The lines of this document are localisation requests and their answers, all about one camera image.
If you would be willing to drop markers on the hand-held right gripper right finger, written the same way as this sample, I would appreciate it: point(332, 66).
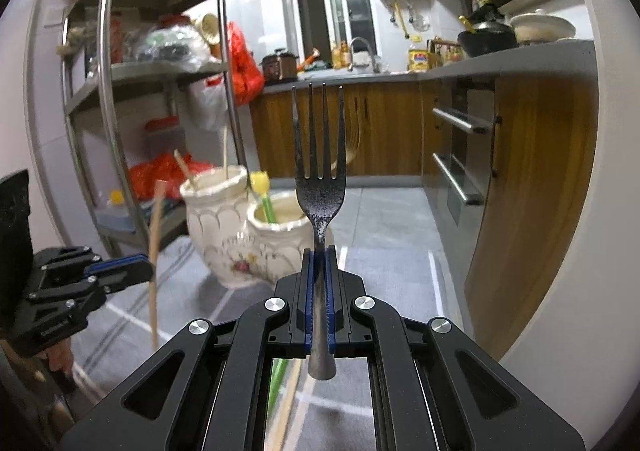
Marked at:
point(330, 291)

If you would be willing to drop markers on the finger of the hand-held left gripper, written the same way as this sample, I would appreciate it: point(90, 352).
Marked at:
point(127, 276)
point(117, 262)

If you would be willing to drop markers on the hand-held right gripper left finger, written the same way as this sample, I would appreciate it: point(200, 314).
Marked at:
point(311, 291)

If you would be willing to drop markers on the wooden chopstick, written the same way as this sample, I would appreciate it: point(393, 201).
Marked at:
point(185, 168)
point(156, 241)
point(225, 151)
point(287, 406)

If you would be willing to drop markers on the silver metal fork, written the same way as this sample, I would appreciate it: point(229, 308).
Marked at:
point(320, 201)

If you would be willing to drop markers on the cream floral ceramic cutlery holder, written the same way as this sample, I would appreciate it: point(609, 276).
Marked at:
point(225, 241)

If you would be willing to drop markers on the person's left hand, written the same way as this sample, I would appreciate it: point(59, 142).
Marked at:
point(61, 362)

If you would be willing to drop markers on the grey striped cloth mat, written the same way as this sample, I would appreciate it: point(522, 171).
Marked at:
point(390, 291)

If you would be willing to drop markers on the small yellow object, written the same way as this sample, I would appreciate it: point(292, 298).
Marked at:
point(116, 198)

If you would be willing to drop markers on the large orange plastic bag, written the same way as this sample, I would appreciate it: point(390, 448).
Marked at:
point(160, 173)

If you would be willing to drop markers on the red lidded container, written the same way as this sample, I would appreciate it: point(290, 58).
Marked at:
point(162, 133)

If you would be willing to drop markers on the hanging white plastic bag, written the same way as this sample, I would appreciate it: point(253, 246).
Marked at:
point(207, 103)

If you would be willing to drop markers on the metal shelf rack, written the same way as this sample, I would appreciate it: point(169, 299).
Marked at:
point(150, 73)

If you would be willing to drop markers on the built-in steel oven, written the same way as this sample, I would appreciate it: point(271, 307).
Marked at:
point(465, 151)

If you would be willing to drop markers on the clear plastic bag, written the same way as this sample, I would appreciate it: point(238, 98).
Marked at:
point(172, 48)

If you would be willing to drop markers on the dark red pressure cooker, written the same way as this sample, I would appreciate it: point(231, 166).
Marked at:
point(280, 66)

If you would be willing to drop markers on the hanging orange plastic bag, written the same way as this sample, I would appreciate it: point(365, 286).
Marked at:
point(245, 66)

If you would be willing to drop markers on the amber glass bottles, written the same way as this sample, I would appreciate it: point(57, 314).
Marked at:
point(340, 56)

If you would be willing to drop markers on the chrome sink faucet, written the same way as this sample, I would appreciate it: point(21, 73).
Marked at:
point(362, 53)

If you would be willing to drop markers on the wooden kitchen base cabinets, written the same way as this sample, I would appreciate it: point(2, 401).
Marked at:
point(540, 171)

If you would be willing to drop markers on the yellow cooking oil bottle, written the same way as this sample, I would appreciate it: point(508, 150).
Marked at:
point(419, 58)

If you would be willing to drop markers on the seasoning jars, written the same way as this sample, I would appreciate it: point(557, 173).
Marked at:
point(447, 53)

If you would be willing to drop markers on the yellow gas pipe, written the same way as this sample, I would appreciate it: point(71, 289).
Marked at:
point(400, 18)

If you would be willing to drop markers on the kitchen window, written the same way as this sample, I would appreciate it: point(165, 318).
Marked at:
point(332, 6)

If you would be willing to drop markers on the black wok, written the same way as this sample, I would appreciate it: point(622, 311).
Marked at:
point(487, 38)

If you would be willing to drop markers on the grey kitchen countertop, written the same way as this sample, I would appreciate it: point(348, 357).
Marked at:
point(525, 56)

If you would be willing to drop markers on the white casserole pot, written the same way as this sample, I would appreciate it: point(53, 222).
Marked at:
point(542, 26)

